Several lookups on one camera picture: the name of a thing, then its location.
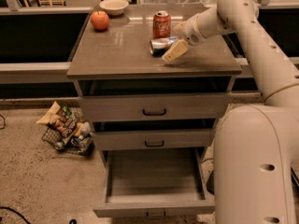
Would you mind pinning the grey drawer cabinet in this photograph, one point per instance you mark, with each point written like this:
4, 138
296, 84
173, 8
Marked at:
123, 52

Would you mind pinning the yellow brown snack bag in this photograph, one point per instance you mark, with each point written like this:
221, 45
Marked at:
57, 120

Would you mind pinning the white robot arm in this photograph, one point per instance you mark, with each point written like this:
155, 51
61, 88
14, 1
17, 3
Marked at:
254, 145

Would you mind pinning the grey open bottom drawer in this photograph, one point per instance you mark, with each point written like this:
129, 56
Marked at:
154, 183

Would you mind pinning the grey top drawer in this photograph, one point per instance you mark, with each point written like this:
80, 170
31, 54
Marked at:
153, 99

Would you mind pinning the orange coca-cola can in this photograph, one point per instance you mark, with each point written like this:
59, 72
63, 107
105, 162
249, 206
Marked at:
161, 24

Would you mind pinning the red apple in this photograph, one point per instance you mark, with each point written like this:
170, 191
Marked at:
100, 20

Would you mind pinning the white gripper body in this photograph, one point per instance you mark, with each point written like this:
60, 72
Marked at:
189, 32

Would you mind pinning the wire basket with snacks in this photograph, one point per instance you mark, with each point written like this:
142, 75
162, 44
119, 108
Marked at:
81, 145

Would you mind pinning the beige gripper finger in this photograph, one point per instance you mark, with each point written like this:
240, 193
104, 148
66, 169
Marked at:
178, 30
178, 48

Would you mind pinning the silver blue redbull can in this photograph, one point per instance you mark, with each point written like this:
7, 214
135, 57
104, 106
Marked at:
159, 46

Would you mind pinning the white bowl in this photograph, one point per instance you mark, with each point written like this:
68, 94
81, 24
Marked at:
114, 7

